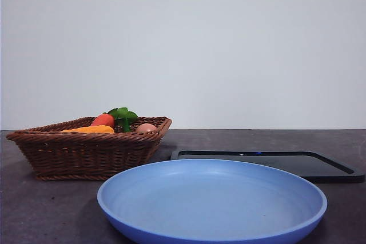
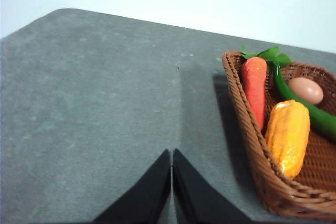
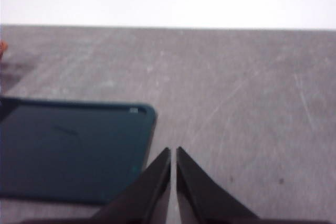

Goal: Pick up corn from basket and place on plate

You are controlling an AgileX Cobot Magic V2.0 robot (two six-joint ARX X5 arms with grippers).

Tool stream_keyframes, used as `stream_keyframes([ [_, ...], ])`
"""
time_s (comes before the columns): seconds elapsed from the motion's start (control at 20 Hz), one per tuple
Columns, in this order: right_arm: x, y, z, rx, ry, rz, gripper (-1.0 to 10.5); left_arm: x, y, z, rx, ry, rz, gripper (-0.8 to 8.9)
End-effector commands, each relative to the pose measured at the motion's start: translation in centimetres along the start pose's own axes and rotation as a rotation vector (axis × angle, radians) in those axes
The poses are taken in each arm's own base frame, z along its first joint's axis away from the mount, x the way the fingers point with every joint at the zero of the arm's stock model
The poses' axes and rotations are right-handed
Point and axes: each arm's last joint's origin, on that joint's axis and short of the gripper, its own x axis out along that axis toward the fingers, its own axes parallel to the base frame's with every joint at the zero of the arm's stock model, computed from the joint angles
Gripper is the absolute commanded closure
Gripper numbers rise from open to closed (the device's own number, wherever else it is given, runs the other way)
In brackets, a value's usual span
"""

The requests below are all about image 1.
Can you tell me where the brown egg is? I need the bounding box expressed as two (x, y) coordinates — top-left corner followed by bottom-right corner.
(136, 123), (158, 134)

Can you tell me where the green leafy vegetable sprig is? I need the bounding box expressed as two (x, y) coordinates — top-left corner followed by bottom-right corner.
(108, 107), (140, 133)

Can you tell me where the yellow corn cob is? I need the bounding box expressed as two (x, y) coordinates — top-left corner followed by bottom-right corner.
(59, 125), (115, 135)

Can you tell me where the blue round plate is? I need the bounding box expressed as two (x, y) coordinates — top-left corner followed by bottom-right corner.
(96, 158), (328, 244)

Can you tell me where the black rectangular tray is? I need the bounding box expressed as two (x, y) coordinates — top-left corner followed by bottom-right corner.
(170, 149), (366, 184)

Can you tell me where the brown wicker basket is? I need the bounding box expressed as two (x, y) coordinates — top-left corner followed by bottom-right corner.
(5, 116), (173, 182)

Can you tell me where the orange toy carrot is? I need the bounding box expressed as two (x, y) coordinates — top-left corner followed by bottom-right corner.
(90, 113), (116, 127)

